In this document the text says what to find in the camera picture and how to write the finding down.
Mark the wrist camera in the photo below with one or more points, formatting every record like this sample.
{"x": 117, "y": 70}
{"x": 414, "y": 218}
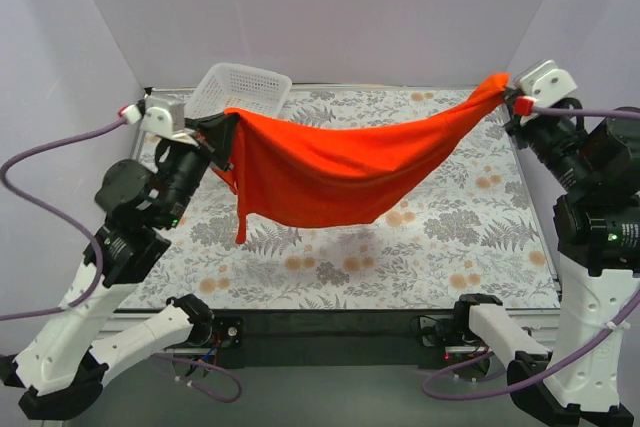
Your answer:
{"x": 546, "y": 83}
{"x": 163, "y": 116}

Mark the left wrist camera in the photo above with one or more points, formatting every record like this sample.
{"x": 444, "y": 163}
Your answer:
{"x": 163, "y": 116}

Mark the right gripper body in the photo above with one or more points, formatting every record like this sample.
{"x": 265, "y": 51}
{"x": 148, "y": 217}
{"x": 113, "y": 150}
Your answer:
{"x": 518, "y": 120}

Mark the floral patterned table mat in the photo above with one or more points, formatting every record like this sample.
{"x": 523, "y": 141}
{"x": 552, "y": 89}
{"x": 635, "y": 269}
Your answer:
{"x": 469, "y": 227}

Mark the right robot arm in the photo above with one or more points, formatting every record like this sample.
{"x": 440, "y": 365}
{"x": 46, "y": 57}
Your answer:
{"x": 597, "y": 225}

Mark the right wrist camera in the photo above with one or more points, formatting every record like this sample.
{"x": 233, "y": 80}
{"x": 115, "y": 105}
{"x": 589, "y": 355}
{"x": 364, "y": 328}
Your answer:
{"x": 546, "y": 83}

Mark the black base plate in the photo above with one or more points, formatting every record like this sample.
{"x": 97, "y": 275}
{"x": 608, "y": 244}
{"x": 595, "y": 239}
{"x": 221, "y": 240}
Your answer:
{"x": 330, "y": 338}

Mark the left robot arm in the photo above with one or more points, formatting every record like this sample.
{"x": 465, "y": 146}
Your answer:
{"x": 68, "y": 364}

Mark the white plastic basket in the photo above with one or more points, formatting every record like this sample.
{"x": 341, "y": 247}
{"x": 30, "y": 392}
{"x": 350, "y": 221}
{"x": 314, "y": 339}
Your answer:
{"x": 228, "y": 85}

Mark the orange t shirt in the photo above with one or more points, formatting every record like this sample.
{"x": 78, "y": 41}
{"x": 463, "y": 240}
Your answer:
{"x": 308, "y": 177}

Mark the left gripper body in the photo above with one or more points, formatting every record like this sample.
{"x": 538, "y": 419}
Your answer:
{"x": 208, "y": 137}

